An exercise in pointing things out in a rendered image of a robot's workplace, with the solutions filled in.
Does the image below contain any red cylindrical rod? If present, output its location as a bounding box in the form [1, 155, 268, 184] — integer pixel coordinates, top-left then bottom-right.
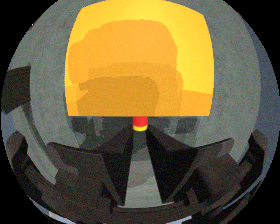
[132, 116, 147, 131]

